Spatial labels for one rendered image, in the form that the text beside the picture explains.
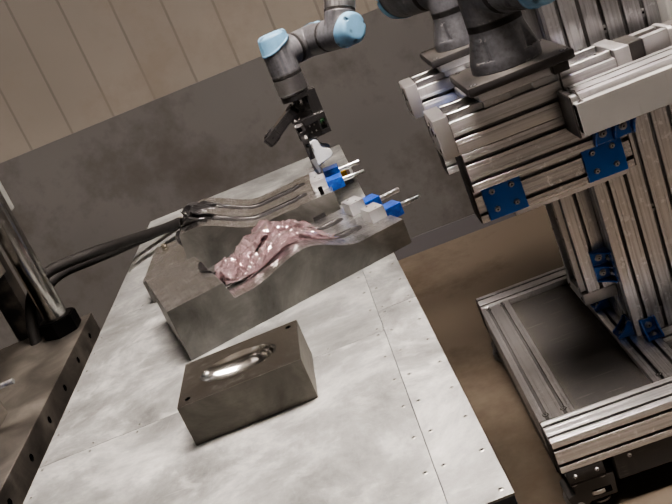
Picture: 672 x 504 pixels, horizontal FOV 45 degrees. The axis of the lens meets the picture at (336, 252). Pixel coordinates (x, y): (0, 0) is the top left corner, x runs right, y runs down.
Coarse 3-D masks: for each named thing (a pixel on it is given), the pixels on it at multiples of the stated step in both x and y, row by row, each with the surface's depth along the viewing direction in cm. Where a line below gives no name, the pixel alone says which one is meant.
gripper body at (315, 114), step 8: (312, 88) 198; (296, 96) 196; (304, 96) 197; (312, 96) 199; (296, 104) 199; (304, 104) 200; (312, 104) 199; (320, 104) 199; (304, 112) 200; (312, 112) 200; (320, 112) 198; (296, 120) 200; (304, 120) 198; (312, 120) 199; (320, 120) 200; (296, 128) 199; (304, 128) 199; (312, 128) 200; (320, 128) 201; (328, 128) 200; (312, 136) 201
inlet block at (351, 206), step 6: (390, 192) 183; (396, 192) 183; (348, 198) 183; (354, 198) 181; (360, 198) 179; (366, 198) 182; (372, 198) 180; (378, 198) 180; (384, 198) 183; (342, 204) 182; (348, 204) 178; (354, 204) 178; (360, 204) 179; (366, 204) 180; (348, 210) 180; (354, 210) 178
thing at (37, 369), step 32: (0, 352) 212; (32, 352) 201; (64, 352) 192; (32, 384) 180; (64, 384) 180; (32, 416) 163; (0, 448) 155; (32, 448) 155; (0, 480) 142; (32, 480) 150
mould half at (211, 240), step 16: (304, 176) 214; (272, 192) 214; (304, 192) 199; (208, 208) 204; (224, 208) 205; (256, 208) 205; (288, 208) 192; (304, 208) 191; (320, 208) 191; (336, 208) 191; (192, 224) 193; (208, 224) 190; (224, 224) 191; (240, 224) 193; (256, 224) 192; (176, 240) 216; (192, 240) 191; (208, 240) 191; (224, 240) 191; (240, 240) 192; (160, 256) 208; (176, 256) 202; (192, 256) 192; (208, 256) 192; (224, 256) 193; (160, 272) 194
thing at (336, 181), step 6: (336, 174) 197; (348, 174) 196; (354, 174) 196; (312, 180) 195; (318, 180) 193; (324, 180) 194; (330, 180) 194; (336, 180) 194; (342, 180) 194; (312, 186) 194; (318, 186) 194; (324, 186) 194; (330, 186) 195; (336, 186) 195; (342, 186) 195
